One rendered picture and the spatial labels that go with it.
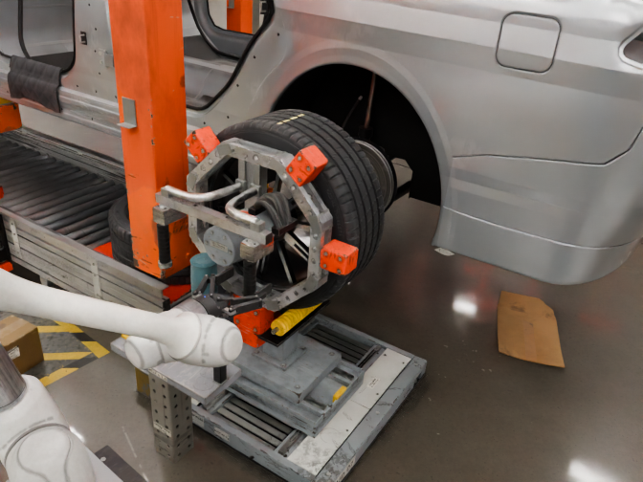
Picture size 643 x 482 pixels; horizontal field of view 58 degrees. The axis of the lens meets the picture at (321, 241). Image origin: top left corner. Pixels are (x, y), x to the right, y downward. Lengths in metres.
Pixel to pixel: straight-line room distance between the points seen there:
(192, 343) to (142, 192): 0.98
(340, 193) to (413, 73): 0.50
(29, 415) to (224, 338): 0.52
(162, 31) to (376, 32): 0.68
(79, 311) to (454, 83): 1.28
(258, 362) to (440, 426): 0.77
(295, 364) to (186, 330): 1.08
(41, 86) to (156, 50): 1.55
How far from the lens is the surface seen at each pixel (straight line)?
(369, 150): 2.21
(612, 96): 1.81
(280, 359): 2.27
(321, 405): 2.19
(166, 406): 2.13
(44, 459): 1.42
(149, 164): 2.04
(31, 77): 3.52
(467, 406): 2.58
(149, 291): 2.48
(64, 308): 1.22
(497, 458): 2.42
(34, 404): 1.54
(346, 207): 1.71
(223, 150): 1.82
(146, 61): 1.93
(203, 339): 1.25
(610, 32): 1.79
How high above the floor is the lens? 1.70
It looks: 28 degrees down
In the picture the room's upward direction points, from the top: 5 degrees clockwise
